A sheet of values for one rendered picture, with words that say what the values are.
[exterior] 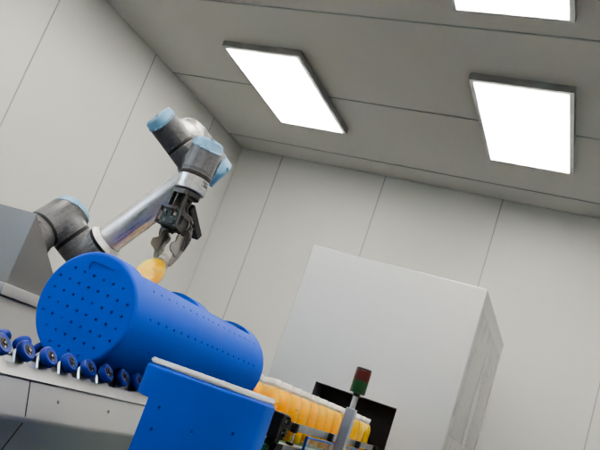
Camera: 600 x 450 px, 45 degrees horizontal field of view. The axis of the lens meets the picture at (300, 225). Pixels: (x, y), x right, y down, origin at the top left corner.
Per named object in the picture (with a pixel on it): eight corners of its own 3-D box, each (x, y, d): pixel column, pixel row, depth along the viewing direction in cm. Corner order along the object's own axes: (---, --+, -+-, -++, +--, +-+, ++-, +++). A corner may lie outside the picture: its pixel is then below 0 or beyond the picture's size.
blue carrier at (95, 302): (14, 339, 181) (68, 236, 186) (175, 387, 259) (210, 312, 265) (102, 384, 169) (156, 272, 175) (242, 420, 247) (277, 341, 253)
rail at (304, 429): (276, 426, 258) (279, 418, 259) (373, 451, 401) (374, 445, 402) (279, 427, 258) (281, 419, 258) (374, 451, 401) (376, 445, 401)
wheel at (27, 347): (12, 340, 147) (21, 337, 146) (27, 344, 151) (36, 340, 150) (16, 361, 145) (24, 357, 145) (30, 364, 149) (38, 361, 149)
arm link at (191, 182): (187, 181, 214) (216, 188, 210) (181, 196, 213) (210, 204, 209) (174, 169, 206) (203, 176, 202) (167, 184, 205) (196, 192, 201)
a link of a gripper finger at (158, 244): (138, 253, 201) (156, 224, 203) (149, 259, 206) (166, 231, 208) (146, 257, 200) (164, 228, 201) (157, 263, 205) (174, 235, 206)
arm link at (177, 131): (195, 112, 281) (170, 101, 214) (214, 139, 283) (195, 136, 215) (170, 130, 282) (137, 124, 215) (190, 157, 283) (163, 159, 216)
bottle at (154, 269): (104, 294, 191) (147, 257, 205) (121, 314, 192) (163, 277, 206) (117, 284, 186) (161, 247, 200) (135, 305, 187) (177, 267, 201)
